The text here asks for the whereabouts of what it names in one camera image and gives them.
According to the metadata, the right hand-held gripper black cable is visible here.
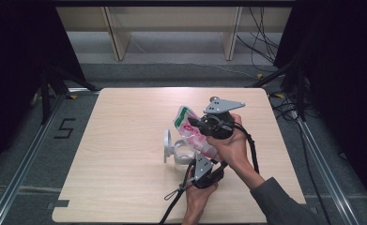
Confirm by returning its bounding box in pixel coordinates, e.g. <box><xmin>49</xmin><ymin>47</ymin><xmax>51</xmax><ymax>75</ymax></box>
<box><xmin>232</xmin><ymin>121</ymin><xmax>261</xmax><ymax>175</ymax></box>

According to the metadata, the hand-held gripper black cable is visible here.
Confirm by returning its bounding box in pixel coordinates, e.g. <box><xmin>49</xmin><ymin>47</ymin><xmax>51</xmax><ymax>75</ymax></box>
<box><xmin>232</xmin><ymin>121</ymin><xmax>261</xmax><ymax>175</ymax></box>
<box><xmin>159</xmin><ymin>158</ymin><xmax>198</xmax><ymax>225</ymax></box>

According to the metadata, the tangle of black floor cables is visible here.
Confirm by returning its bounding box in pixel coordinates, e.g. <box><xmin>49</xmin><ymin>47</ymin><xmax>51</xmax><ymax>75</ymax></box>
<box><xmin>268</xmin><ymin>90</ymin><xmax>301</xmax><ymax>123</ymax></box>

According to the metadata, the dark curtain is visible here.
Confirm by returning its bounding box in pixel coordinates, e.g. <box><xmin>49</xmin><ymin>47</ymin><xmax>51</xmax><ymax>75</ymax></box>
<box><xmin>273</xmin><ymin>0</ymin><xmax>367</xmax><ymax>214</ymax></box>
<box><xmin>0</xmin><ymin>0</ymin><xmax>86</xmax><ymax>176</ymax></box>

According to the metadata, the metal floor rail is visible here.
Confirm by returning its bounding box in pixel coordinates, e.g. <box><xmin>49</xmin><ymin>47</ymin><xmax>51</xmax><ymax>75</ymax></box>
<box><xmin>0</xmin><ymin>93</ymin><xmax>67</xmax><ymax>225</ymax></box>
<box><xmin>297</xmin><ymin>118</ymin><xmax>360</xmax><ymax>225</ymax></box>

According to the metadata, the left hand-held gripper black cable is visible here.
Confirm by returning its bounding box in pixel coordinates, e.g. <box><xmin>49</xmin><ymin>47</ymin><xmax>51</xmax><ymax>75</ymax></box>
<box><xmin>159</xmin><ymin>158</ymin><xmax>198</xmax><ymax>225</ymax></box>

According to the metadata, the pink and white snack bag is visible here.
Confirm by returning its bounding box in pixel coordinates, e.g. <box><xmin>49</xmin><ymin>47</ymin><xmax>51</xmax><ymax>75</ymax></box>
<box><xmin>172</xmin><ymin>105</ymin><xmax>220</xmax><ymax>163</ymax></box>

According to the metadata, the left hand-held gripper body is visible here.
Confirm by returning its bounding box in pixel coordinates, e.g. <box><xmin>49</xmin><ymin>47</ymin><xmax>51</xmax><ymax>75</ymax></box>
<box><xmin>191</xmin><ymin>152</ymin><xmax>224</xmax><ymax>189</ymax></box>

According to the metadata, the clear jar with white lid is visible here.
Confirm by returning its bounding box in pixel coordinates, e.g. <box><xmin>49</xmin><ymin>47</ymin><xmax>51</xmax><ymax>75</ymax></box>
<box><xmin>162</xmin><ymin>128</ymin><xmax>198</xmax><ymax>173</ymax></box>

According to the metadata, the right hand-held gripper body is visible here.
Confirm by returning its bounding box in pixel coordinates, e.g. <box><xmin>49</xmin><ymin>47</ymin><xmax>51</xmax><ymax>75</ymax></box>
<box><xmin>199</xmin><ymin>98</ymin><xmax>246</xmax><ymax>140</ymax></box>

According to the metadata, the bundle of black hanging cables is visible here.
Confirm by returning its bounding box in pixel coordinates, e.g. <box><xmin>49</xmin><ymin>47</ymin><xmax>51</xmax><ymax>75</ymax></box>
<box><xmin>236</xmin><ymin>6</ymin><xmax>285</xmax><ymax>74</ymax></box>

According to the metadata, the thin white floor cable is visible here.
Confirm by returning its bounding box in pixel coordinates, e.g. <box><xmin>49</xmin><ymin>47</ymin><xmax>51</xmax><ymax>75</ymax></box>
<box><xmin>130</xmin><ymin>37</ymin><xmax>257</xmax><ymax>79</ymax></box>

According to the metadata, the black tripod stand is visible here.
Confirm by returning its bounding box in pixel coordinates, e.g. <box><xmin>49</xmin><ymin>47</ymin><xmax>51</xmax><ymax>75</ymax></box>
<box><xmin>39</xmin><ymin>65</ymin><xmax>100</xmax><ymax>126</ymax></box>
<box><xmin>245</xmin><ymin>55</ymin><xmax>307</xmax><ymax>121</ymax></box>

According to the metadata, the person's right hand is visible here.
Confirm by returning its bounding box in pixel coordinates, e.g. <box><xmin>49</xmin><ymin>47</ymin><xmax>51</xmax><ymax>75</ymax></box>
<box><xmin>206</xmin><ymin>113</ymin><xmax>265</xmax><ymax>190</ymax></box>

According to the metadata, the black cable tie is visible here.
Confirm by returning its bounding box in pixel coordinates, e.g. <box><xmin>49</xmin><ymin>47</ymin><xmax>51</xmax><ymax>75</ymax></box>
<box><xmin>164</xmin><ymin>187</ymin><xmax>186</xmax><ymax>202</ymax></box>

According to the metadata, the beige wooden shelf unit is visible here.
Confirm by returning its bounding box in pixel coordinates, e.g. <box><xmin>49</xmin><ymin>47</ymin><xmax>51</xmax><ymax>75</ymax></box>
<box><xmin>57</xmin><ymin>6</ymin><xmax>293</xmax><ymax>62</ymax></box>

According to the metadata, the person's left hand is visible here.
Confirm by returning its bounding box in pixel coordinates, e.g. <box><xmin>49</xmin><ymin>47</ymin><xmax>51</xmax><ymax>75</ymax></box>
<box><xmin>185</xmin><ymin>170</ymin><xmax>219</xmax><ymax>215</ymax></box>

